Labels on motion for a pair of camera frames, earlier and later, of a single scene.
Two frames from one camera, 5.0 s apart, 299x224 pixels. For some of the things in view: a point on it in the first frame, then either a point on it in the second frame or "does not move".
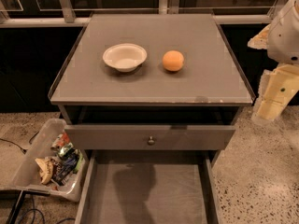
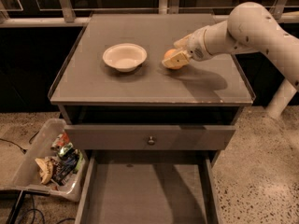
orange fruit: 173,61 does not move
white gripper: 285,39 to 195,47
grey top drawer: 149,137 does not move
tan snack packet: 46,167 does not move
